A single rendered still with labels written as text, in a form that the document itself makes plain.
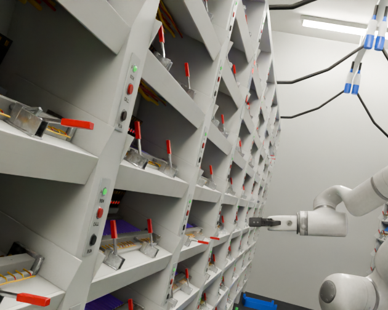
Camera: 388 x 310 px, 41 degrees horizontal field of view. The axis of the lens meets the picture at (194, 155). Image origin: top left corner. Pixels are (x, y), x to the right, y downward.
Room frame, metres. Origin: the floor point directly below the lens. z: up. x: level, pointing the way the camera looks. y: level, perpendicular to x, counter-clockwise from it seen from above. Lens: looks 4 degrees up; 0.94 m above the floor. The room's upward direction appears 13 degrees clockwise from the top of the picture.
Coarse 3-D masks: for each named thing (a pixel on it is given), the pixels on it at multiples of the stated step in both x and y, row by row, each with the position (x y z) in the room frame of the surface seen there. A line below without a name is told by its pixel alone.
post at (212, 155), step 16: (256, 16) 2.14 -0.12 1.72; (256, 32) 2.14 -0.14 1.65; (240, 64) 2.14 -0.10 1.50; (240, 80) 2.14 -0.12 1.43; (224, 96) 2.15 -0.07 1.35; (224, 112) 2.15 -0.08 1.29; (240, 112) 2.14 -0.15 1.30; (224, 128) 2.15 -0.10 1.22; (208, 144) 2.16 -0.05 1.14; (208, 160) 2.15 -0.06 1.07; (224, 160) 2.14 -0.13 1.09; (224, 176) 2.14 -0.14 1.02; (224, 192) 2.20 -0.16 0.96; (192, 208) 2.16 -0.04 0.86; (208, 208) 2.14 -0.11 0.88; (208, 224) 2.14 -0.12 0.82; (192, 256) 2.15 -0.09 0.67; (192, 304) 2.14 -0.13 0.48
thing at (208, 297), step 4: (204, 292) 2.83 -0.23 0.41; (204, 296) 2.65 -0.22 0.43; (208, 296) 2.83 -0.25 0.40; (212, 296) 2.82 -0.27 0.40; (200, 300) 2.79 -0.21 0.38; (204, 300) 2.81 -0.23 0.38; (208, 300) 2.83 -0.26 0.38; (212, 300) 2.82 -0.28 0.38; (216, 300) 2.82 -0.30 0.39; (200, 304) 2.65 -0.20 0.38; (204, 304) 2.77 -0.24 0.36; (208, 304) 2.81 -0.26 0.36; (212, 304) 2.82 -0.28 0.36; (200, 308) 2.64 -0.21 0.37; (204, 308) 2.64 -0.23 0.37; (208, 308) 2.64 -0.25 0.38; (212, 308) 2.80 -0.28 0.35
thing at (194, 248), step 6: (192, 222) 2.15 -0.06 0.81; (198, 222) 2.15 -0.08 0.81; (204, 228) 2.14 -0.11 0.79; (210, 228) 2.14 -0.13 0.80; (204, 234) 2.14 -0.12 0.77; (210, 234) 2.13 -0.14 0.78; (204, 240) 2.04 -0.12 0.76; (210, 240) 2.12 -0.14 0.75; (186, 246) 1.69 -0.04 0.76; (192, 246) 1.75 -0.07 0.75; (198, 246) 1.86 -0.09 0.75; (204, 246) 2.03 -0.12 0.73; (180, 252) 1.56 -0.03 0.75; (186, 252) 1.66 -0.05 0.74; (192, 252) 1.80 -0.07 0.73; (198, 252) 1.95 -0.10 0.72; (180, 258) 1.62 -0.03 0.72; (186, 258) 1.73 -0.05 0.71
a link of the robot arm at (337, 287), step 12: (336, 276) 1.52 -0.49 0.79; (348, 276) 1.53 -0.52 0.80; (360, 276) 1.58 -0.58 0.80; (324, 288) 1.53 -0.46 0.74; (336, 288) 1.50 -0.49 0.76; (348, 288) 1.49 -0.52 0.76; (360, 288) 1.51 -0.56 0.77; (372, 288) 1.53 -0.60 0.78; (324, 300) 1.53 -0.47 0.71; (336, 300) 1.49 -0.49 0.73; (348, 300) 1.48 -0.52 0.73; (360, 300) 1.50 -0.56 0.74; (372, 300) 1.52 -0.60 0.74
